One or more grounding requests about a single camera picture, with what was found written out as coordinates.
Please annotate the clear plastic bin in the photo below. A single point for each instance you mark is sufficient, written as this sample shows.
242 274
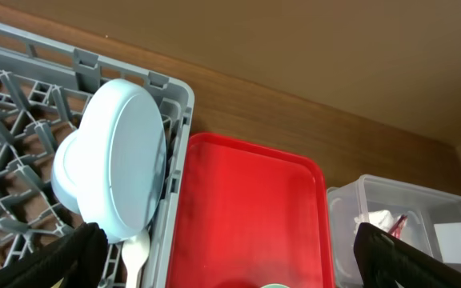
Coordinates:
433 223

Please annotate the small light blue bowl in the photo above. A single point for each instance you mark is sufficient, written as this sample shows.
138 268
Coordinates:
67 171

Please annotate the grey dishwasher rack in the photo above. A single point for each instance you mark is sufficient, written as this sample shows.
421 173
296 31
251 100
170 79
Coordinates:
45 87

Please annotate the large light blue plate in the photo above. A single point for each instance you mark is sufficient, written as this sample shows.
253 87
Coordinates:
121 159

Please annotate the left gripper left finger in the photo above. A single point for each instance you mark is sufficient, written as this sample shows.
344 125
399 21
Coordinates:
76 260

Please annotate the green bowl with food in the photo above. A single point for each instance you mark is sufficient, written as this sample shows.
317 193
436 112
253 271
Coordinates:
274 285

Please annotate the white napkin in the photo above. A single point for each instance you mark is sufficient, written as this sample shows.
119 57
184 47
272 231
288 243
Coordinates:
382 219

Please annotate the red snack wrapper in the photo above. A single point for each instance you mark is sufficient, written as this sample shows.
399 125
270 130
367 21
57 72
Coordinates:
397 228

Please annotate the red plastic tray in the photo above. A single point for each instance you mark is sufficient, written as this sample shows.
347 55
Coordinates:
249 216

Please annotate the white plastic spoon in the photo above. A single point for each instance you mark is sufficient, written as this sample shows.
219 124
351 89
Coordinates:
135 252

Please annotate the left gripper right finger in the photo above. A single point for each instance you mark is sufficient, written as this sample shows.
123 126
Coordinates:
387 262

